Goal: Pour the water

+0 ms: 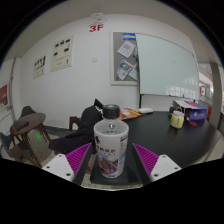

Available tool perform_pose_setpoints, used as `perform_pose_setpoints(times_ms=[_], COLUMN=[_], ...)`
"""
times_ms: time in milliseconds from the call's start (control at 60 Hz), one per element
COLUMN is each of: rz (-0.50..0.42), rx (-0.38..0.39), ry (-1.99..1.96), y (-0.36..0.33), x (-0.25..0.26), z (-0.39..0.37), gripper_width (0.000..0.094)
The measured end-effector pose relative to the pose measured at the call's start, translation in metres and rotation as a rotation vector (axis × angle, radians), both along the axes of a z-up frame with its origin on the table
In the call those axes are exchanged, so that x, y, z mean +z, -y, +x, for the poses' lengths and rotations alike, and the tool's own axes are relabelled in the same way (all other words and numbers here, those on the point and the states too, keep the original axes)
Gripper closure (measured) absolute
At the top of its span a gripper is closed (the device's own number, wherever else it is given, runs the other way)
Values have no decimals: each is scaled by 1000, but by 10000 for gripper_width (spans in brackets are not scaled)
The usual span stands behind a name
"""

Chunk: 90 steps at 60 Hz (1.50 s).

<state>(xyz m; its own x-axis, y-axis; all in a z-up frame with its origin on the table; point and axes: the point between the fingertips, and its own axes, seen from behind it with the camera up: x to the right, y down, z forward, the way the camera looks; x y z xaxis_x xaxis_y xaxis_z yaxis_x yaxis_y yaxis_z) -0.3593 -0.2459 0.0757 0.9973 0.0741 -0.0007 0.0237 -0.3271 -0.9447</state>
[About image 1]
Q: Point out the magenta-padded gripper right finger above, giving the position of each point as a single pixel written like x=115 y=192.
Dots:
x=146 y=156

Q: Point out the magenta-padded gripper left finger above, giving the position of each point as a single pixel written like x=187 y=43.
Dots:
x=77 y=156

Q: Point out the clear black-capped drink bottle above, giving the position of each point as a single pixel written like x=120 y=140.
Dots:
x=111 y=146

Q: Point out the brown wooden chair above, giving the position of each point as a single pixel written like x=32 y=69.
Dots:
x=74 y=121

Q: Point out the white whiteboard eraser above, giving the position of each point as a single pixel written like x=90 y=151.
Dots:
x=145 y=110

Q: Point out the flat round red coaster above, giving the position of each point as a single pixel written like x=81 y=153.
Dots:
x=193 y=124

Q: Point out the round brown wooden table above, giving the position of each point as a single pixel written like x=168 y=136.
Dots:
x=28 y=120

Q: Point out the black item on round table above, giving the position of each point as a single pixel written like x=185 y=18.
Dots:
x=21 y=124

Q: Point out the blue white magenta cardboard box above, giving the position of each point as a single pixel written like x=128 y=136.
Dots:
x=193 y=111

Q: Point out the grey chair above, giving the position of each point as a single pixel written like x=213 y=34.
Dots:
x=27 y=110
x=8 y=143

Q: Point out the red floor cabinet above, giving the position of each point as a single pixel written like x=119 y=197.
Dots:
x=209 y=113

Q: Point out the red white flag poster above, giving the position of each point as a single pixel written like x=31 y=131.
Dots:
x=203 y=90

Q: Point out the whiteboard on stand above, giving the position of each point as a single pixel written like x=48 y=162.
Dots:
x=166 y=66

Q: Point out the grey pin board with papers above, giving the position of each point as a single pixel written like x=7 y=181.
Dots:
x=125 y=60

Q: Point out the white ceiling device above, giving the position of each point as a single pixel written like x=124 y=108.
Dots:
x=98 y=17

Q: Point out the red wall poster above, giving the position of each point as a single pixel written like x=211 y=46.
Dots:
x=3 y=96

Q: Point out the small white wall poster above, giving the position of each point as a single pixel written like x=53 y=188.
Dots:
x=39 y=66

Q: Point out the large white wall poster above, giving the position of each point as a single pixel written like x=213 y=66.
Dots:
x=62 y=54

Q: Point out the red wall sign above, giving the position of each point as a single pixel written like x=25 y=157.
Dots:
x=96 y=28

